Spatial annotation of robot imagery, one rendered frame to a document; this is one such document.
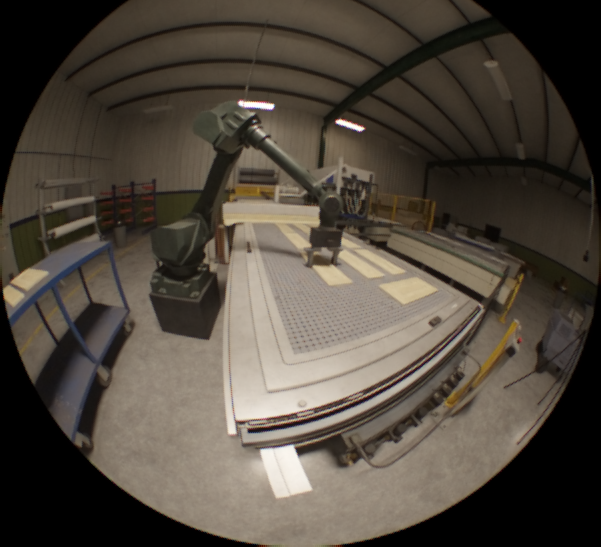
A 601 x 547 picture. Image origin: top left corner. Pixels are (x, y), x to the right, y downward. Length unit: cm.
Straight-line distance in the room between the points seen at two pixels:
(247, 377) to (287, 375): 14
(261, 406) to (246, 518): 107
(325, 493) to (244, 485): 48
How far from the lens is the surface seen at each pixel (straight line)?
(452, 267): 437
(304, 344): 76
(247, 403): 64
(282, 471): 81
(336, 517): 153
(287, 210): 336
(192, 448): 155
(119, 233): 593
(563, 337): 365
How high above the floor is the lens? 144
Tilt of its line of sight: 17 degrees down
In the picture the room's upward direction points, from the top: 6 degrees clockwise
